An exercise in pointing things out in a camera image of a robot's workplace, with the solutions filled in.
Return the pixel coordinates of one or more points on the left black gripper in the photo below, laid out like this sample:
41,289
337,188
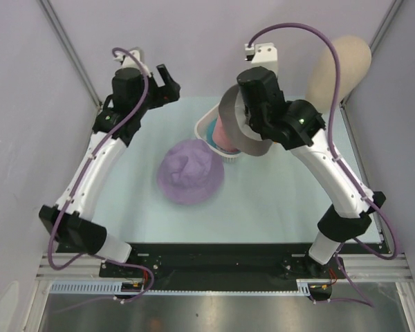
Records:
167,94

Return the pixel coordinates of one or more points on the grey beige bucket hat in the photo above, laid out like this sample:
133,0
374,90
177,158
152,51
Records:
232,113

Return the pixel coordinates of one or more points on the pink bucket hat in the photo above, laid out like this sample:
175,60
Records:
220,138

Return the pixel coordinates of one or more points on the purple bucket hat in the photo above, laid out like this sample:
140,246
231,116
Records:
190,173

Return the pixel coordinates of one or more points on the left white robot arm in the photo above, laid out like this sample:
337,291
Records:
69,220

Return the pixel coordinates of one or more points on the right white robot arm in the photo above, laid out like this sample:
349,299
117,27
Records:
300,129

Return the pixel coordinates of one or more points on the white plastic basket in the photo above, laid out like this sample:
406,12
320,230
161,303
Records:
203,130

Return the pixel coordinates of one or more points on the teal hat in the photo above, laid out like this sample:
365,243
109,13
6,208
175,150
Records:
209,133

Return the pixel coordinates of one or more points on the beige mannequin head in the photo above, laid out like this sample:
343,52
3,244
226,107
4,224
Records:
355,59

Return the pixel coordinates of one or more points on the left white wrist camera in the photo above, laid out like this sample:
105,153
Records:
126,61

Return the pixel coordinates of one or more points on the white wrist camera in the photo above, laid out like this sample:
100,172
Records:
126,61
264,55

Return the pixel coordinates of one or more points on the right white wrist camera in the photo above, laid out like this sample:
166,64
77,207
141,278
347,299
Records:
264,55

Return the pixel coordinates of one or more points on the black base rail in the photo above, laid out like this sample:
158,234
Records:
230,267

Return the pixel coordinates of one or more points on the white cable duct right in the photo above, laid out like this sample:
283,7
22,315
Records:
306,286

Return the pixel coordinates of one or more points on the white cable duct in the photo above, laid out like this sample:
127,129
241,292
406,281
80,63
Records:
96,287
306,286

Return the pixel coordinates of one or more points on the aluminium frame rail right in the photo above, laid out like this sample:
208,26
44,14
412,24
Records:
370,268

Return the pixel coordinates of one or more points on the aluminium frame rail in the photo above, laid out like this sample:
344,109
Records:
83,268
370,268

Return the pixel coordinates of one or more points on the aluminium frame rail left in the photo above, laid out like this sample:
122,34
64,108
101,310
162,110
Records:
83,268

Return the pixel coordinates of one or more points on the white cable duct left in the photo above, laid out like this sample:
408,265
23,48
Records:
96,287

